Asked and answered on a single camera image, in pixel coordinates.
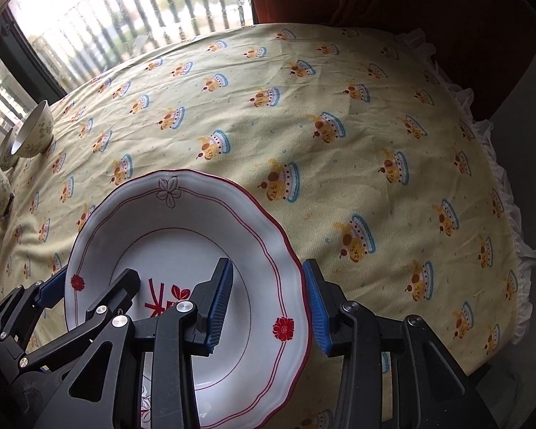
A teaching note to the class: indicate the yellow printed tablecloth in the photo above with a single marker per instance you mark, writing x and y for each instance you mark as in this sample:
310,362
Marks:
339,165

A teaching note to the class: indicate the black window frame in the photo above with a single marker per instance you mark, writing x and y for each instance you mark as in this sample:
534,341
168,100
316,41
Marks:
27,40

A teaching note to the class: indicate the white plate with red rim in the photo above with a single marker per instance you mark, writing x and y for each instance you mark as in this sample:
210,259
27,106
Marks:
183,241

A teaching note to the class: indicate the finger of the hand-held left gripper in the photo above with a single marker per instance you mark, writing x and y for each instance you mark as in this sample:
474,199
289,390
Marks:
120,290
51,290

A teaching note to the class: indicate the balcony railing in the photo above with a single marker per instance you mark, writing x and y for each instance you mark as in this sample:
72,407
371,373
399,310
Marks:
138,13

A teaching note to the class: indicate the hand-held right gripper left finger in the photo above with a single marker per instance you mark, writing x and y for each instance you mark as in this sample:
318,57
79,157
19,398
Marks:
219,304

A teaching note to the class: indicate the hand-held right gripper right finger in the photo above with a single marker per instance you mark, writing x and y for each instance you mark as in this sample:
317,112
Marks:
317,308

